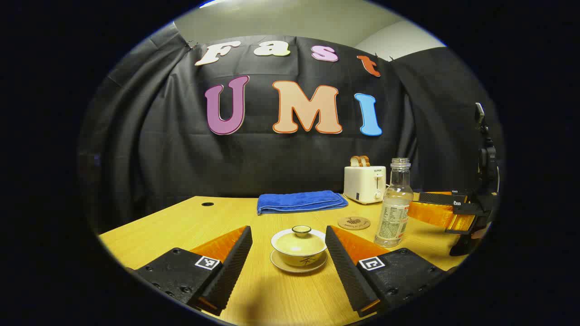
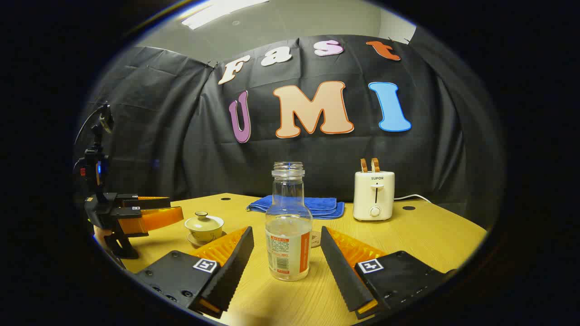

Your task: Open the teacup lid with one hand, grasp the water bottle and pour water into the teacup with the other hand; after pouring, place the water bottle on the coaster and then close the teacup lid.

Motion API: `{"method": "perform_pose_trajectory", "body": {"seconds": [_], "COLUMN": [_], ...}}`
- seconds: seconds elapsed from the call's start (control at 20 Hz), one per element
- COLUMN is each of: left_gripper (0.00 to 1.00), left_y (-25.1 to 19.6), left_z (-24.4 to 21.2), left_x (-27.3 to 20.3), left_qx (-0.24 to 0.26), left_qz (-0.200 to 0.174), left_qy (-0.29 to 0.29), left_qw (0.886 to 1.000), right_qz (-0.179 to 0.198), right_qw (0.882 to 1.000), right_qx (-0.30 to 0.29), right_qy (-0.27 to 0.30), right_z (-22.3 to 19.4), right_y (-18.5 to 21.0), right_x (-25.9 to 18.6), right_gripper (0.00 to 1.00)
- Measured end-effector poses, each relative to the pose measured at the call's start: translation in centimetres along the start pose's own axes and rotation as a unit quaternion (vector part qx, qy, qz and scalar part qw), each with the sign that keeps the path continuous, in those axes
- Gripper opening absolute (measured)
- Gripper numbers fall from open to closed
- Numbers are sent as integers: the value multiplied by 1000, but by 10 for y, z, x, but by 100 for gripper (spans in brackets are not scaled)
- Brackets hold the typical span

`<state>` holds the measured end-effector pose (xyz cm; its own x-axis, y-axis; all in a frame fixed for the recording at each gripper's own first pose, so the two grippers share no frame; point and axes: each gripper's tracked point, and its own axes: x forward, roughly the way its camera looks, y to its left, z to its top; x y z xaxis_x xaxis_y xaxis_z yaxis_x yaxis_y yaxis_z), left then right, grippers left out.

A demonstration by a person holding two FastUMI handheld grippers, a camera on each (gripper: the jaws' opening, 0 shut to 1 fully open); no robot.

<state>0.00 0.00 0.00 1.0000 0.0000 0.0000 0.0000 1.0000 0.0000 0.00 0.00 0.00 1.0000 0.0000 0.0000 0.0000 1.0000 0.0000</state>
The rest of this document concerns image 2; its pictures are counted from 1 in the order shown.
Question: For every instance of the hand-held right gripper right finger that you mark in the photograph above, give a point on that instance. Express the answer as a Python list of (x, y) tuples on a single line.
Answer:
[(342, 276)]

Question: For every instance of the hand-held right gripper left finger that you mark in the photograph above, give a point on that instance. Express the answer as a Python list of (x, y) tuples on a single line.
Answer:
[(229, 271)]

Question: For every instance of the toast slice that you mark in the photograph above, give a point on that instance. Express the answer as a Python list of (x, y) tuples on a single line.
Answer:
[(375, 165), (364, 165)]

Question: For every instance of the black backdrop cloth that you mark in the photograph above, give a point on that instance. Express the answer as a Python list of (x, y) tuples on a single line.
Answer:
[(181, 145)]

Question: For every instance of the folded blue cloth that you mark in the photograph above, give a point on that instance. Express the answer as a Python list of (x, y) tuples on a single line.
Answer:
[(324, 206)]

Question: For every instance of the clear water bottle orange label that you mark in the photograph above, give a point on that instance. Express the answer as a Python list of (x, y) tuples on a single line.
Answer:
[(288, 235)]

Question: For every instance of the white toaster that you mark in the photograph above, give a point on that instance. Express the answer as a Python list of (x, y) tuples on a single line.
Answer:
[(373, 197)]

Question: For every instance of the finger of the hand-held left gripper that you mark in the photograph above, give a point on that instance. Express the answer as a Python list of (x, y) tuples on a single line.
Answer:
[(149, 202), (156, 218)]

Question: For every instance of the round cork coaster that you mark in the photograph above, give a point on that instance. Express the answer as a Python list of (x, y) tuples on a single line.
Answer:
[(316, 239)]

